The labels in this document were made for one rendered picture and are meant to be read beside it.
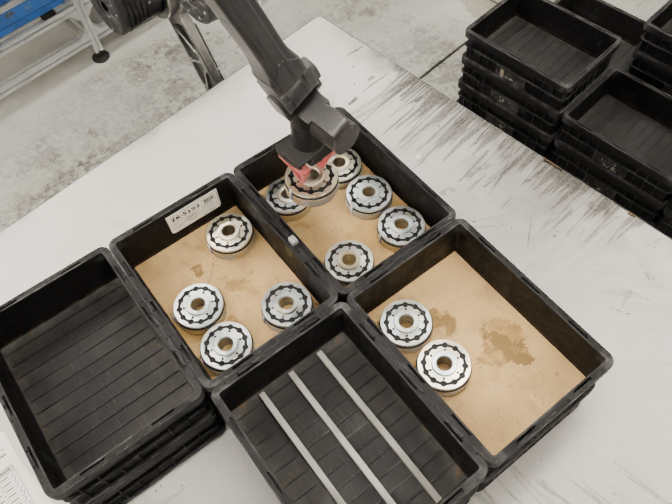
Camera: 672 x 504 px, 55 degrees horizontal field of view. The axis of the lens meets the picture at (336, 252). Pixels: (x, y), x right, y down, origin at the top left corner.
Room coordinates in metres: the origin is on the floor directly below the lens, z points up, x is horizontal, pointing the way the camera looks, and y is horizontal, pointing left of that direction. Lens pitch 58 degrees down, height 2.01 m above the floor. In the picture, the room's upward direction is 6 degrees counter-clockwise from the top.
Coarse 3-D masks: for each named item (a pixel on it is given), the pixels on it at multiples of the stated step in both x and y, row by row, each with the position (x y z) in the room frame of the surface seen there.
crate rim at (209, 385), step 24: (192, 192) 0.86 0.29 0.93; (240, 192) 0.85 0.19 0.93; (264, 216) 0.78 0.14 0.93; (120, 240) 0.75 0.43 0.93; (120, 264) 0.69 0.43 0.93; (312, 264) 0.65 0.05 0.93; (144, 288) 0.63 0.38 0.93; (312, 312) 0.55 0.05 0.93; (168, 336) 0.53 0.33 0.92; (192, 360) 0.47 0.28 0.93; (240, 360) 0.47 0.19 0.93; (216, 384) 0.43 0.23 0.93
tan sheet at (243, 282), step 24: (192, 240) 0.80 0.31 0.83; (264, 240) 0.78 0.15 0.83; (144, 264) 0.75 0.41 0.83; (168, 264) 0.75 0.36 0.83; (192, 264) 0.74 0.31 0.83; (216, 264) 0.73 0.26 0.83; (240, 264) 0.73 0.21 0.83; (264, 264) 0.72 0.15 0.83; (168, 288) 0.69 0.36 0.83; (240, 288) 0.67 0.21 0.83; (264, 288) 0.66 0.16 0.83; (168, 312) 0.63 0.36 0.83; (240, 312) 0.61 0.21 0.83; (192, 336) 0.57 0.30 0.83; (264, 336) 0.56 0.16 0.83
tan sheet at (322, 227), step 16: (320, 208) 0.86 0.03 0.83; (336, 208) 0.85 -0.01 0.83; (288, 224) 0.82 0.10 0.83; (304, 224) 0.82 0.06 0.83; (320, 224) 0.81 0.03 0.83; (336, 224) 0.81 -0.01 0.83; (352, 224) 0.80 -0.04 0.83; (368, 224) 0.80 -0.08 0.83; (304, 240) 0.77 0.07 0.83; (320, 240) 0.77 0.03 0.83; (336, 240) 0.77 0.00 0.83; (368, 240) 0.76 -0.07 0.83; (320, 256) 0.73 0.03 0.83; (384, 256) 0.71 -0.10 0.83
